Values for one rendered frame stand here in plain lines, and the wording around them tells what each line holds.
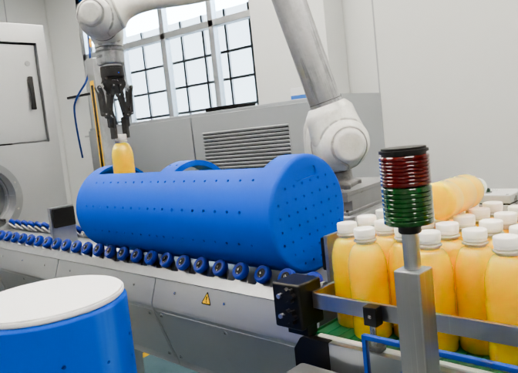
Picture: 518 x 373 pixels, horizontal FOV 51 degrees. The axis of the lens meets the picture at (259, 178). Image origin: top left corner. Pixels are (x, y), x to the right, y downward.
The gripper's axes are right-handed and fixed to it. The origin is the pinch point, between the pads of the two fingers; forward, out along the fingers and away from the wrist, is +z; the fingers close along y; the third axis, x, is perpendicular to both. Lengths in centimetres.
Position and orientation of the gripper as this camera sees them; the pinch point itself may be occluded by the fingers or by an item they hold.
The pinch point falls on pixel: (119, 128)
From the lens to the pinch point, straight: 183.9
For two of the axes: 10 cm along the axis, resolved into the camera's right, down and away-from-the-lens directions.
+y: -6.8, 1.3, -7.2
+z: 1.1, 9.9, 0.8
